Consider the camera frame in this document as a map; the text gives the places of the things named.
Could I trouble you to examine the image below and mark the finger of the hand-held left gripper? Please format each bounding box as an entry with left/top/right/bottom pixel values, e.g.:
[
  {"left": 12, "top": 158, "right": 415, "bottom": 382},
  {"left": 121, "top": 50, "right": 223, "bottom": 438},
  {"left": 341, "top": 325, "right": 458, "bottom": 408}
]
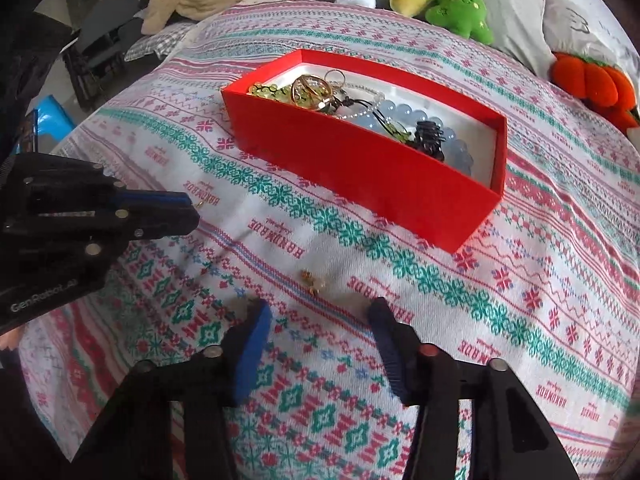
[
  {"left": 15, "top": 155, "right": 194, "bottom": 212},
  {"left": 4, "top": 204, "right": 202, "bottom": 257}
]

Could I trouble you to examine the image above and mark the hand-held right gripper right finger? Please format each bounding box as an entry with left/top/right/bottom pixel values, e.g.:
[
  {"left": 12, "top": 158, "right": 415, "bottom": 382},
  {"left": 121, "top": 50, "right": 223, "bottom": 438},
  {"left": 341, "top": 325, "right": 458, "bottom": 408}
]
[{"left": 367, "top": 297, "right": 571, "bottom": 480}]

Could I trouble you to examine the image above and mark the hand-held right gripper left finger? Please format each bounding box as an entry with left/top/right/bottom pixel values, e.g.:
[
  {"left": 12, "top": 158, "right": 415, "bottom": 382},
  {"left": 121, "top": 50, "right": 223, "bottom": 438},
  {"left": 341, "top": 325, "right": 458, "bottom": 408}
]
[{"left": 65, "top": 297, "right": 275, "bottom": 480}]

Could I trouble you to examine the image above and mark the red jewelry box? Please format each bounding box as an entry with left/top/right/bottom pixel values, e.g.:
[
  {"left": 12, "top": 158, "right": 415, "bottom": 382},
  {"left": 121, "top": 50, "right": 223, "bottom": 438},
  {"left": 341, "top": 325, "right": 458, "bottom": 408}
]
[{"left": 220, "top": 49, "right": 508, "bottom": 254}]

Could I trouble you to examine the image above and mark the dark bead bracelet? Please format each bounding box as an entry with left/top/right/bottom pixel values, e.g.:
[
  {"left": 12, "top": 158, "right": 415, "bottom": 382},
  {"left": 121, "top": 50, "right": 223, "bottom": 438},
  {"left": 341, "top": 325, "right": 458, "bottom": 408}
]
[{"left": 411, "top": 120, "right": 449, "bottom": 162}]

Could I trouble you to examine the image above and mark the green cord necklace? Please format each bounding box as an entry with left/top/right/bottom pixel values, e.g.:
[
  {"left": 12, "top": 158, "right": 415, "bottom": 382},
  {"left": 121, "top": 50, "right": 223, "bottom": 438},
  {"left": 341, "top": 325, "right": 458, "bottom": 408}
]
[{"left": 345, "top": 94, "right": 417, "bottom": 145}]

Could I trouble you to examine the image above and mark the patterned knit bedspread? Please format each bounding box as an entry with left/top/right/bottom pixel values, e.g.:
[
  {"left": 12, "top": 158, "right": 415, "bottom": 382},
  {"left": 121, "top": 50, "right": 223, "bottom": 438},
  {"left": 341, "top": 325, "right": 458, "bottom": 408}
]
[{"left": 20, "top": 0, "right": 640, "bottom": 480}]

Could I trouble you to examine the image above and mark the blue stool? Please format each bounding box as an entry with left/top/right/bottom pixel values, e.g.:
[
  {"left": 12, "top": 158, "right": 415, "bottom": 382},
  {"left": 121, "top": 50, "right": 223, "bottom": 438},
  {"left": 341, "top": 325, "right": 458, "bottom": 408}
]
[{"left": 35, "top": 95, "right": 78, "bottom": 146}]

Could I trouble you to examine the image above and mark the person's dark clothing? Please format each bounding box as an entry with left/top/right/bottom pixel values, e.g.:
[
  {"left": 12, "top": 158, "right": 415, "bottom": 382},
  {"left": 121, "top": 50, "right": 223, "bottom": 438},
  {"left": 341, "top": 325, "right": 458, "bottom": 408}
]
[{"left": 0, "top": 355, "right": 86, "bottom": 480}]

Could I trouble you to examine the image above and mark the black phone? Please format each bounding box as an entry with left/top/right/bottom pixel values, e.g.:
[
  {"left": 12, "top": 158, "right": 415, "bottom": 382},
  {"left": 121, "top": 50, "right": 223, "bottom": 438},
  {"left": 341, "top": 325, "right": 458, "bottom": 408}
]
[{"left": 15, "top": 110, "right": 41, "bottom": 153}]

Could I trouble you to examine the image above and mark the grey checkered cloth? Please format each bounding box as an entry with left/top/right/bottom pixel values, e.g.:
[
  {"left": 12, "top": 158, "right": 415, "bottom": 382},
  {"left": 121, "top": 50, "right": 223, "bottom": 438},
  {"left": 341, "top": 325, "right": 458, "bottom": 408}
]
[{"left": 122, "top": 22, "right": 198, "bottom": 63}]

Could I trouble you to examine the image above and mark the black chair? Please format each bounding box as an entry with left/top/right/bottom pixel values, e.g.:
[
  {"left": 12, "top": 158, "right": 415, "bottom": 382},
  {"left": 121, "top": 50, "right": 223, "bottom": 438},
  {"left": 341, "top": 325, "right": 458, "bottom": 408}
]
[{"left": 62, "top": 0, "right": 146, "bottom": 111}]

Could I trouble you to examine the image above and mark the orange pumpkin plush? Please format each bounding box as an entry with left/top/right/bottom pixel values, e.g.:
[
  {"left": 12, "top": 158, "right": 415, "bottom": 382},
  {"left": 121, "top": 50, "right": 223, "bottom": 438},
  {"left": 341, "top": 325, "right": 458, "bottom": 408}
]
[{"left": 550, "top": 51, "right": 640, "bottom": 133}]

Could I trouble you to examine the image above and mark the green tree plush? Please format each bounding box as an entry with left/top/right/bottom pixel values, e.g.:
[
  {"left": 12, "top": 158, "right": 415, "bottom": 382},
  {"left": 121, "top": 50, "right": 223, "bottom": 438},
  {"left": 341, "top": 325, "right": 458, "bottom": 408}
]
[{"left": 425, "top": 0, "right": 495, "bottom": 45}]

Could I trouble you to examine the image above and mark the grey printed pillow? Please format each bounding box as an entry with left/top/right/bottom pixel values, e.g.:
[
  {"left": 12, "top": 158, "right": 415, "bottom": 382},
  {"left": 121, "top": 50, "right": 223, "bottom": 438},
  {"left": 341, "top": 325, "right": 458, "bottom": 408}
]
[{"left": 542, "top": 0, "right": 631, "bottom": 68}]

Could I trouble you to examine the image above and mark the yellow green bead bracelet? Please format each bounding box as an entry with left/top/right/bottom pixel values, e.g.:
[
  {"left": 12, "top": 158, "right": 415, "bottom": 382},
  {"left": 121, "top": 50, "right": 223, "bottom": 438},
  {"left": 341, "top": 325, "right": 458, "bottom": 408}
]
[{"left": 246, "top": 81, "right": 301, "bottom": 106}]

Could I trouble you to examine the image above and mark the silver ring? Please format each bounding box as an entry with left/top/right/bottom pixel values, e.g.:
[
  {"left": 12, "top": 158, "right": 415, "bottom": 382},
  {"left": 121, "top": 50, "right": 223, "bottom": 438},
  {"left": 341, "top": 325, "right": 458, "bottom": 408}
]
[{"left": 324, "top": 69, "right": 351, "bottom": 92}]

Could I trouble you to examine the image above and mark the thin white beaded bracelet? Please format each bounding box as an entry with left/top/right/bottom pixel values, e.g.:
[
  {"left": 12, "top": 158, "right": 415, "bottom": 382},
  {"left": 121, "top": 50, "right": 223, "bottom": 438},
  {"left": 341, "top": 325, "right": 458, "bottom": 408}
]
[{"left": 340, "top": 82, "right": 387, "bottom": 122}]

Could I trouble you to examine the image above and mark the pale blue beaded bracelet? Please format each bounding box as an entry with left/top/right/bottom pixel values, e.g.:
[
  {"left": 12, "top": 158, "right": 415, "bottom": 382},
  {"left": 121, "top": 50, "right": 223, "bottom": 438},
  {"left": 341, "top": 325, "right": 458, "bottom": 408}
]
[{"left": 350, "top": 100, "right": 474, "bottom": 177}]

